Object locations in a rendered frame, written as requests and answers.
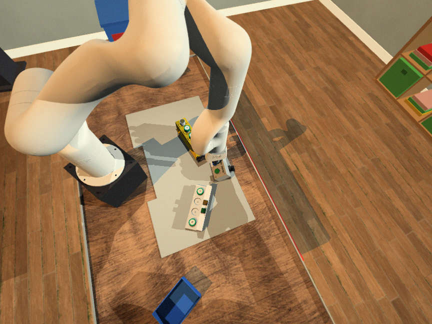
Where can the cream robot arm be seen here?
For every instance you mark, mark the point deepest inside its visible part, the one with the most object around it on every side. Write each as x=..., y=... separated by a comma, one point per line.
x=47, y=110

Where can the yellow tube rack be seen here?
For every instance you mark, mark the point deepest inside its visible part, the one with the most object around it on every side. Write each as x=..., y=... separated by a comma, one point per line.
x=185, y=136

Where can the beige flat mat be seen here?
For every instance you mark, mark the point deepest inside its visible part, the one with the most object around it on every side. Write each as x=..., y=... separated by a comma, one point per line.
x=175, y=173

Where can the blue open tray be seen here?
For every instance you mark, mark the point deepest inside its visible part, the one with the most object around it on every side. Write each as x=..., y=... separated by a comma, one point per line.
x=178, y=303

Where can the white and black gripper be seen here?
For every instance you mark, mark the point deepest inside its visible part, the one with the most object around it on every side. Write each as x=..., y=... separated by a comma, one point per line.
x=214, y=157

